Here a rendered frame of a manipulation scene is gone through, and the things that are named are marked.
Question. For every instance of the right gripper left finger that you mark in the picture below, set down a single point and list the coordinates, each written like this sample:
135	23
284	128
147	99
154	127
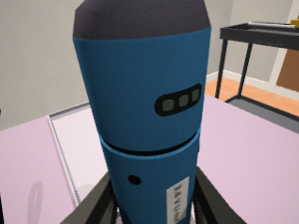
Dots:
101	200

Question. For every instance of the white l-shaped bracket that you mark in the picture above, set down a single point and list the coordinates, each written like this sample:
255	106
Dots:
192	216

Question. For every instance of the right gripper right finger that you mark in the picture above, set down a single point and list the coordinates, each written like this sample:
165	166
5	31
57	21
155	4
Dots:
208	201

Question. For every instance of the shallow light grey rectangular tray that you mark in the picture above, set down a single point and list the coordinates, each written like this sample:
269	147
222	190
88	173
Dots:
80	149

